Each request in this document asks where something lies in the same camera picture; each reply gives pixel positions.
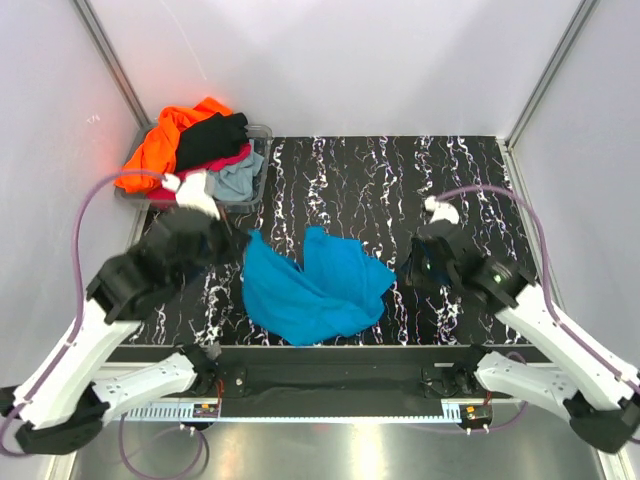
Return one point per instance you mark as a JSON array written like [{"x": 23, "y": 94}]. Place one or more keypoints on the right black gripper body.
[{"x": 422, "y": 273}]

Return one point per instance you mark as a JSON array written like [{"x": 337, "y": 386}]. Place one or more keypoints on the blue t shirt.
[{"x": 337, "y": 290}]

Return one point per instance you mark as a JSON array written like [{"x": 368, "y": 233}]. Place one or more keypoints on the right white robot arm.
[{"x": 592, "y": 389}]

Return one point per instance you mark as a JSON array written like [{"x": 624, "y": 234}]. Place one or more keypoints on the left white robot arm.
[{"x": 63, "y": 407}]

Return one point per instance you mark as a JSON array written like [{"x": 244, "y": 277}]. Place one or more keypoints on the grey t shirt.
[{"x": 235, "y": 183}]

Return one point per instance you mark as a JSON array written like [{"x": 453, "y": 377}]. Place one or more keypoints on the clear plastic bin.
[{"x": 263, "y": 138}]

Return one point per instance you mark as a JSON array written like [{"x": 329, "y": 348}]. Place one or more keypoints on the black t shirt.
[{"x": 217, "y": 142}]

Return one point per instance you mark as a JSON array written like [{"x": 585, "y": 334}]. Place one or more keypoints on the magenta t shirt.
[{"x": 217, "y": 165}]

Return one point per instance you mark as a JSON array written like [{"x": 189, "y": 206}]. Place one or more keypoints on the orange t shirt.
[{"x": 157, "y": 152}]

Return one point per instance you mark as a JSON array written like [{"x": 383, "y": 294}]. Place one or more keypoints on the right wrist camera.
[{"x": 440, "y": 211}]

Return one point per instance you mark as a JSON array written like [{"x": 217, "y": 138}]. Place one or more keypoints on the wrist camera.
[
  {"x": 440, "y": 211},
  {"x": 191, "y": 192}
]

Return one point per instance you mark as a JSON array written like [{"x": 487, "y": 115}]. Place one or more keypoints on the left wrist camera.
[{"x": 191, "y": 192}]

